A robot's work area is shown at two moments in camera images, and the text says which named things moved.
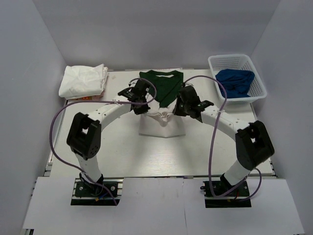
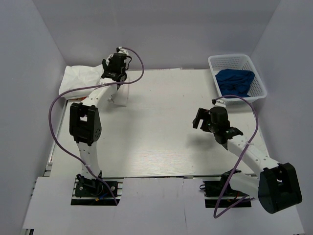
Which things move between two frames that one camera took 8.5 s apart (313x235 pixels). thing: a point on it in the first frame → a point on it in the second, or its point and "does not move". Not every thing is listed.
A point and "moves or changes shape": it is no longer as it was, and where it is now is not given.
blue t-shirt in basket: [236, 83] does not move
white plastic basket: [237, 73] does not move
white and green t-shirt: [161, 120] moves or changes shape
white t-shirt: [80, 81] does not move
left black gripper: [143, 109] → [109, 64]
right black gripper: [177, 110] → [202, 114]
